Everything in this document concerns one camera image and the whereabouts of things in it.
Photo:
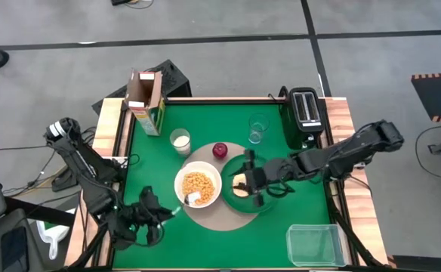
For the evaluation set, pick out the green plate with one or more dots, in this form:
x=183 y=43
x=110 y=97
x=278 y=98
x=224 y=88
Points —
x=228 y=200

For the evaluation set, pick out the black computer tower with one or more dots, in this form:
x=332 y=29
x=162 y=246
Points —
x=175 y=81

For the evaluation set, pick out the red apple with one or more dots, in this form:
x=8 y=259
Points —
x=219 y=150

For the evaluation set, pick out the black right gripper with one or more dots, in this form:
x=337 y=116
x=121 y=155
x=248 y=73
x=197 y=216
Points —
x=269 y=175

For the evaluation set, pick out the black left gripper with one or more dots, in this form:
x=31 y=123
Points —
x=148 y=215

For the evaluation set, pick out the black toaster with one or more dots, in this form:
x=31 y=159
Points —
x=303 y=113

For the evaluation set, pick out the empty clear glass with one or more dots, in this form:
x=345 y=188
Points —
x=258 y=130

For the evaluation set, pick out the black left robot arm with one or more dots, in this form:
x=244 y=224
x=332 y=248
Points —
x=81 y=162

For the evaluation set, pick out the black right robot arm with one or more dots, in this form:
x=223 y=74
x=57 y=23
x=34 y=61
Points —
x=341 y=158

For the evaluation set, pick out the bagel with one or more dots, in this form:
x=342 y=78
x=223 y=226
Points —
x=238 y=192

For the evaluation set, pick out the black floor stand foot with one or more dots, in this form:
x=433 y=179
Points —
x=65 y=181

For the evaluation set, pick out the black mat with striped edge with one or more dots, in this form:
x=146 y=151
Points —
x=437 y=96

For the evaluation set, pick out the panda cereal box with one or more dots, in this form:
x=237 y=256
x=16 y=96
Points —
x=145 y=98

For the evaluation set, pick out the white bowl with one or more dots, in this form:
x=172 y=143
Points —
x=179 y=177

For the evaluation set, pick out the black aluminium table frame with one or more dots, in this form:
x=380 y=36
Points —
x=224 y=101

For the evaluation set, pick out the clear plastic container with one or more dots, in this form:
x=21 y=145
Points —
x=315 y=245

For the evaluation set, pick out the silver metal bracket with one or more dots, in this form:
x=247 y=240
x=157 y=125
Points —
x=122 y=161

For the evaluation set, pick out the silver spoon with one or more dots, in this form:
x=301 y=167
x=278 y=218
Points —
x=194 y=198

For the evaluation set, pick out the glass of milk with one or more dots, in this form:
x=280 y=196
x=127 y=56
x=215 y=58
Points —
x=181 y=141

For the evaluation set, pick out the round beige placemat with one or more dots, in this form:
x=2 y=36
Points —
x=213 y=221

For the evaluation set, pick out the orange cereal pieces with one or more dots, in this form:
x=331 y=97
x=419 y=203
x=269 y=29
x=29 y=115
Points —
x=198 y=183

